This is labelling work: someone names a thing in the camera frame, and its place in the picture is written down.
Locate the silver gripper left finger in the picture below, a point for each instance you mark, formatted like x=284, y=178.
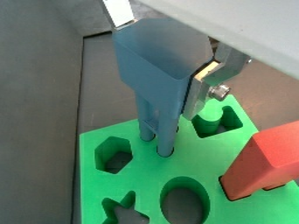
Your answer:
x=119, y=11

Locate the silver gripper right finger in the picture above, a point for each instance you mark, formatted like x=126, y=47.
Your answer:
x=207, y=82

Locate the blue three prong object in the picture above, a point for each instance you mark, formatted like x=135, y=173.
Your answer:
x=159, y=53

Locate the red arch block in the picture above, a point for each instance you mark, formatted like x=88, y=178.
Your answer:
x=266, y=164

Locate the green shape sorter block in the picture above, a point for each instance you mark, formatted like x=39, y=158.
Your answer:
x=124, y=174

